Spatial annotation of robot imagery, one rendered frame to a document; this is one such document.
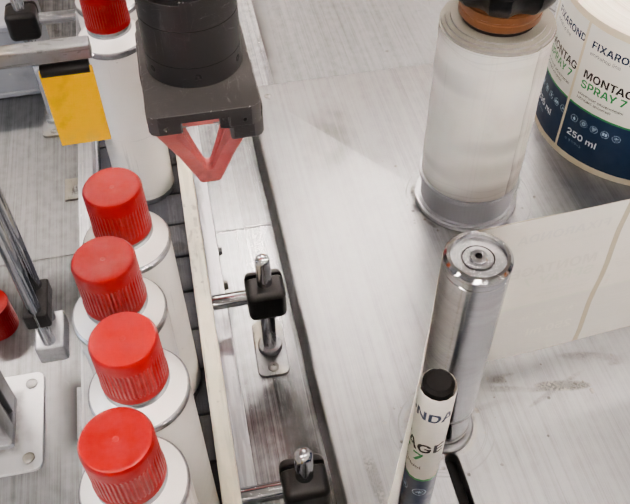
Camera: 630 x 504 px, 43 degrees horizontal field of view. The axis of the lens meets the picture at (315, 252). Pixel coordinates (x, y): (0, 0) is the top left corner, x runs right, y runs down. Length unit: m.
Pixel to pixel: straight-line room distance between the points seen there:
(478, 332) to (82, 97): 0.27
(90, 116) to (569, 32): 0.42
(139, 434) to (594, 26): 0.51
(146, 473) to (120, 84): 0.36
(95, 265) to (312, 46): 0.62
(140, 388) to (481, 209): 0.38
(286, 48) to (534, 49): 0.45
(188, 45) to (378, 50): 0.55
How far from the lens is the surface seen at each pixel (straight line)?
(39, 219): 0.82
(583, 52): 0.73
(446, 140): 0.64
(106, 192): 0.45
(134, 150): 0.69
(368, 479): 0.57
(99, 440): 0.36
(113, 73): 0.64
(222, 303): 0.61
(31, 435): 0.67
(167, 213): 0.72
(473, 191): 0.67
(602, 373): 0.64
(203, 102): 0.46
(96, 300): 0.42
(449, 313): 0.45
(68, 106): 0.50
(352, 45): 0.99
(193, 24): 0.45
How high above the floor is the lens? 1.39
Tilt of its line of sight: 49 degrees down
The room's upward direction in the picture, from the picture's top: 1 degrees counter-clockwise
